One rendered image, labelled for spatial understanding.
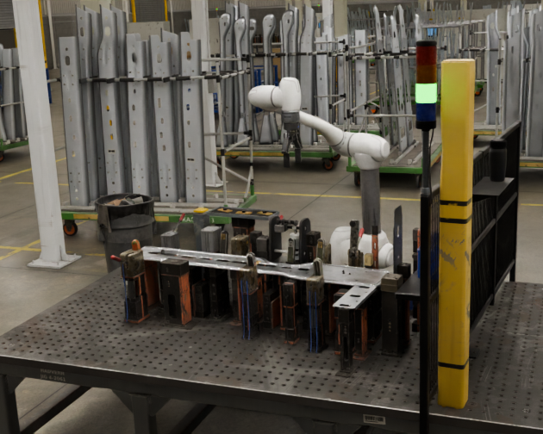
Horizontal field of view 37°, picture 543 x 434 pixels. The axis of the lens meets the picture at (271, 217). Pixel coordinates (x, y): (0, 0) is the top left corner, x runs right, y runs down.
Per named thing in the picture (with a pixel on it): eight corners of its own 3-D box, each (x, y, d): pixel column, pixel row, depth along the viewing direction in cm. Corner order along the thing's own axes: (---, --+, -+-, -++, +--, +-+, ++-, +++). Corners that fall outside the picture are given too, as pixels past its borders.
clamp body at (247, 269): (236, 339, 380) (233, 269, 371) (248, 330, 390) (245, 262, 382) (254, 342, 376) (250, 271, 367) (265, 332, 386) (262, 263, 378)
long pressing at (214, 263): (120, 259, 414) (120, 256, 414) (146, 247, 434) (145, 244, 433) (377, 288, 354) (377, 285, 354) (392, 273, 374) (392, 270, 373)
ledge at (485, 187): (461, 206, 334) (462, 164, 330) (479, 188, 365) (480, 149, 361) (497, 208, 327) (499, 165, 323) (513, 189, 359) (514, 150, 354)
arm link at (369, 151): (366, 258, 462) (400, 266, 449) (351, 269, 450) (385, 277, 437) (360, 128, 434) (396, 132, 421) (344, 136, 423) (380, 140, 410)
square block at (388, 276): (380, 355, 356) (379, 277, 347) (386, 348, 363) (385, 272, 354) (398, 357, 352) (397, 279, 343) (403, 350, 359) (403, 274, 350)
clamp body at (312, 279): (302, 352, 362) (299, 279, 354) (312, 343, 373) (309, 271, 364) (321, 356, 358) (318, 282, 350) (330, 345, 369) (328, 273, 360)
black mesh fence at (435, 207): (402, 579, 317) (402, 196, 279) (498, 375, 488) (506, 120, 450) (437, 589, 311) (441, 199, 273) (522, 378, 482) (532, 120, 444)
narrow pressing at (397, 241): (393, 284, 356) (393, 209, 348) (401, 275, 366) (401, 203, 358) (394, 284, 356) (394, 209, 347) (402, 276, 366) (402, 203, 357)
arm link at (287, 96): (305, 108, 394) (283, 108, 401) (304, 77, 390) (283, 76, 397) (293, 111, 385) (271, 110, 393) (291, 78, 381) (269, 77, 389)
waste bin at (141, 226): (89, 288, 676) (80, 204, 658) (121, 269, 725) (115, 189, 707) (141, 293, 659) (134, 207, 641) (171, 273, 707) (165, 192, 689)
